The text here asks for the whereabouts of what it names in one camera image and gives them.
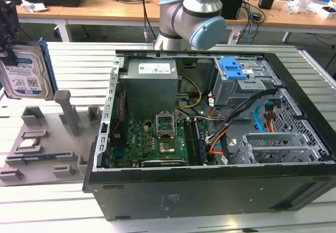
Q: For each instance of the crumpled white paper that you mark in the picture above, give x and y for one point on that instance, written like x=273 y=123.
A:
x=32 y=6

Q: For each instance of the black RAM slot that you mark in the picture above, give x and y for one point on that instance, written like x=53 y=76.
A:
x=197 y=141
x=200 y=141
x=189 y=141
x=193 y=141

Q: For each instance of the CPU socket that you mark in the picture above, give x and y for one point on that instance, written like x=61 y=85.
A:
x=167 y=147

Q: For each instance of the black box speaker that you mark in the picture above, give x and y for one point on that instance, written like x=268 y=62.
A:
x=232 y=2

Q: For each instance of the grey parts rack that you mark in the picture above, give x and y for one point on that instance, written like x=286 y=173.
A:
x=52 y=149

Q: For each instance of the black PC case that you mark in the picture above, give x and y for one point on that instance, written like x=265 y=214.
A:
x=183 y=191

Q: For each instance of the grey metal disk bay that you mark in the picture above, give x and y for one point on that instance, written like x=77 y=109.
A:
x=273 y=151

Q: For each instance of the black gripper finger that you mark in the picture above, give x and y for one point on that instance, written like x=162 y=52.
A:
x=13 y=55

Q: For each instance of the grey power supply unit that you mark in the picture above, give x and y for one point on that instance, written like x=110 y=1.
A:
x=147 y=86

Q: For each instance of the white socket strip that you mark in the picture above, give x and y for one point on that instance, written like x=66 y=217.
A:
x=234 y=37

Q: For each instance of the wooden desk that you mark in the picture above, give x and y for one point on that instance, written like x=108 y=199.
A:
x=39 y=14
x=118 y=10

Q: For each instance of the hard disk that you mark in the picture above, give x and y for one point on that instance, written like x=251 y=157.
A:
x=29 y=80

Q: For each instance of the silver CPU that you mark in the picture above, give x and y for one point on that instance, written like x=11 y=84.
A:
x=29 y=143

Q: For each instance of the blue plastic cage latch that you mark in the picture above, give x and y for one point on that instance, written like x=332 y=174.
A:
x=231 y=67

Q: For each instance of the black graphics card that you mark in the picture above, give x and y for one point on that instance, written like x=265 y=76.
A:
x=162 y=163

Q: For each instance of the clear plastic bags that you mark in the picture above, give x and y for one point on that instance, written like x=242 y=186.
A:
x=302 y=4

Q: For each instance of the grey metal drive cage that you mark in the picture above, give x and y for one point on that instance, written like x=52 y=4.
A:
x=228 y=91

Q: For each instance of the white cardboard box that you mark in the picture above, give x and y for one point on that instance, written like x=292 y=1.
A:
x=326 y=12

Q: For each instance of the green motherboard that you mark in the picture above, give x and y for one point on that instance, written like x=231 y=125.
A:
x=141 y=141

